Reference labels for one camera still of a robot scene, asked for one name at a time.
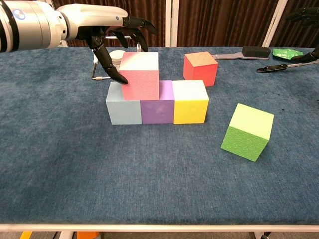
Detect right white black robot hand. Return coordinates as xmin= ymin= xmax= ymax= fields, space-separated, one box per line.
xmin=286 ymin=6 xmax=319 ymax=64

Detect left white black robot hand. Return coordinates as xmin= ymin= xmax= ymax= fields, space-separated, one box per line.
xmin=56 ymin=3 xmax=158 ymax=85

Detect pink cube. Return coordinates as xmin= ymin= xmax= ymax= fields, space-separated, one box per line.
xmin=119 ymin=51 xmax=160 ymax=101

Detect light blue cube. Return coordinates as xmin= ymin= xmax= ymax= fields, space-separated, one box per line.
xmin=106 ymin=81 xmax=143 ymax=125

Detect red cube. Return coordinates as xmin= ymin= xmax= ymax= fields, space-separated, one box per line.
xmin=182 ymin=51 xmax=219 ymax=88

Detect yellow cube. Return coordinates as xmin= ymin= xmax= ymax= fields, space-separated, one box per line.
xmin=171 ymin=80 xmax=209 ymax=125

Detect purple cube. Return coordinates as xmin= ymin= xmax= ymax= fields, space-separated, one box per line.
xmin=140 ymin=80 xmax=175 ymax=124

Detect green cube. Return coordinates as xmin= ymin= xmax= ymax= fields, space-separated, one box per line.
xmin=220 ymin=103 xmax=275 ymax=163

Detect dark brown curtain panel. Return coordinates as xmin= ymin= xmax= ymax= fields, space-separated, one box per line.
xmin=51 ymin=0 xmax=167 ymax=47
xmin=176 ymin=0 xmax=279 ymax=47
xmin=270 ymin=0 xmax=319 ymax=48

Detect green foil packet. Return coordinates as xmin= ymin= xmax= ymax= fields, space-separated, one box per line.
xmin=272 ymin=48 xmax=304 ymax=62

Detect small white jar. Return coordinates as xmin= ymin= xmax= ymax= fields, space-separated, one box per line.
xmin=109 ymin=49 xmax=126 ymax=67

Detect grey brush black bristles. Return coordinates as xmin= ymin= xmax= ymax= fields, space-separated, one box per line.
xmin=211 ymin=46 xmax=272 ymax=61

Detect blue felt table cover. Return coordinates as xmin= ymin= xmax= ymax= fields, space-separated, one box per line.
xmin=0 ymin=46 xmax=319 ymax=225

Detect orange object under table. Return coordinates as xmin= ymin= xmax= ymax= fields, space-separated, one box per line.
xmin=76 ymin=231 xmax=100 ymax=239

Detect metal wire stand white clips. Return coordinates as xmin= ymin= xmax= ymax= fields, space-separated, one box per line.
xmin=91 ymin=35 xmax=143 ymax=81

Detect steel ladle black handle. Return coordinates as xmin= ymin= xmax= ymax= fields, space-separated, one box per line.
xmin=256 ymin=61 xmax=319 ymax=73

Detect white table frame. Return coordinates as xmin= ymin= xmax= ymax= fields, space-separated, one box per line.
xmin=0 ymin=223 xmax=319 ymax=239

